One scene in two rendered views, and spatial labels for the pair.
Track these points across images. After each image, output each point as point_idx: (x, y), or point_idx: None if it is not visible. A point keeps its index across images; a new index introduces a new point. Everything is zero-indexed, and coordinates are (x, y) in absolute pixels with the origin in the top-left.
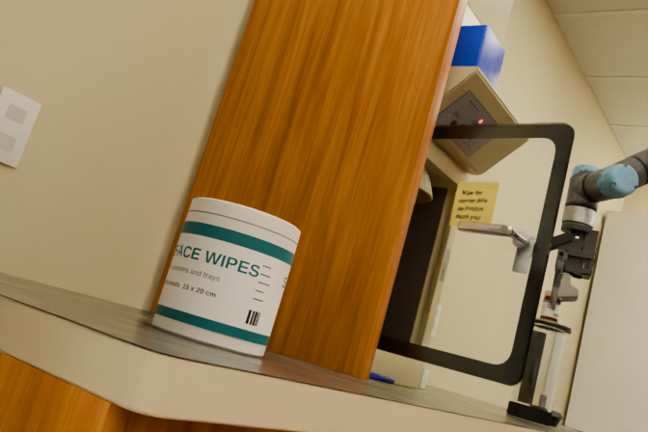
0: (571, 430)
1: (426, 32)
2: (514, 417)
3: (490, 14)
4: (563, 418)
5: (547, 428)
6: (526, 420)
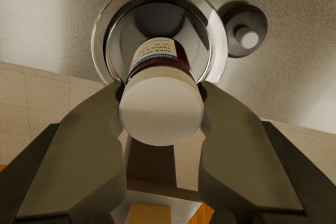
0: (298, 65)
1: None
2: None
3: None
4: (231, 57)
5: (10, 37)
6: (77, 12)
